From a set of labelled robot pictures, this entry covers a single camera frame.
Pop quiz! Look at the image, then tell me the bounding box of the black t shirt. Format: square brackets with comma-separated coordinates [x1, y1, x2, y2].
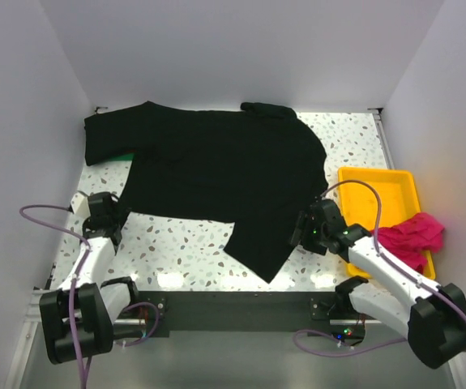
[117, 100, 330, 284]
[84, 103, 150, 166]

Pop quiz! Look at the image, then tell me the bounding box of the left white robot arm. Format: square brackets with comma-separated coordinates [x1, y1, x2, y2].
[39, 192, 141, 364]

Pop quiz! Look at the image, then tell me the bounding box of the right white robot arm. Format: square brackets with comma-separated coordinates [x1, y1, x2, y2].
[290, 199, 466, 369]

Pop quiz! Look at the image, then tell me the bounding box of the folded green t shirt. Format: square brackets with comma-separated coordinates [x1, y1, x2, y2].
[109, 152, 135, 161]

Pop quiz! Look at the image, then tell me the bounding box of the folded black t shirt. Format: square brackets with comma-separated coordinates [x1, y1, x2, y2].
[84, 103, 150, 166]

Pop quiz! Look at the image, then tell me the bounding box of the yellow plastic tray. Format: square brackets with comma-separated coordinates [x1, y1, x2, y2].
[336, 167, 435, 280]

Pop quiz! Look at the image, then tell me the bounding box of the crumpled pink t shirt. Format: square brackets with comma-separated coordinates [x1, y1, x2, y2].
[377, 212, 445, 273]

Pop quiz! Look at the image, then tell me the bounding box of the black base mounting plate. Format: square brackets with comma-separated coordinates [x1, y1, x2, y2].
[139, 291, 360, 337]

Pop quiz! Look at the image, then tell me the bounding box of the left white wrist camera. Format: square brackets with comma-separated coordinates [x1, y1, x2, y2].
[70, 191, 90, 219]

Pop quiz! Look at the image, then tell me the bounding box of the aluminium frame rail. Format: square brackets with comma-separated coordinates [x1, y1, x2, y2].
[3, 263, 58, 389]

